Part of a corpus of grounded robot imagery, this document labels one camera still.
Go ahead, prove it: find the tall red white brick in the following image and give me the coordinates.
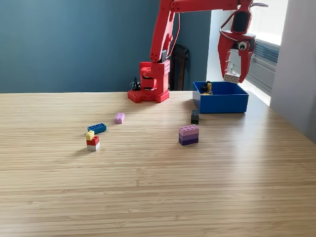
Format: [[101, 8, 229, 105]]
[[224, 72, 240, 84]]

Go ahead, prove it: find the dark folded chair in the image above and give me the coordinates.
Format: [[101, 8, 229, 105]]
[[169, 43, 191, 91]]

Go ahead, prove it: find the pink purple brick stack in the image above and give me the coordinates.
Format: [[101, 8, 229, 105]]
[[178, 124, 199, 146]]

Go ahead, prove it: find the white window frame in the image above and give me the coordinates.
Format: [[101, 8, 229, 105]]
[[246, 0, 289, 46]]

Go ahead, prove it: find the grey vent grille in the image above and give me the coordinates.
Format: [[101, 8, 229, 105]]
[[250, 38, 280, 65]]

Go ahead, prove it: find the blue brick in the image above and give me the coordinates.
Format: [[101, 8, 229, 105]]
[[87, 122, 107, 135]]

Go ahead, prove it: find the blue plastic bin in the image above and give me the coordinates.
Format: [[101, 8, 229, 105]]
[[192, 81, 249, 114]]

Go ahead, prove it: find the yellow red white brick stack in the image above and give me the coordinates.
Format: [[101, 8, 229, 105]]
[[85, 130, 101, 152]]

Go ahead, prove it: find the black brick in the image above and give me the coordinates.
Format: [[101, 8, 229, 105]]
[[190, 109, 200, 125]]

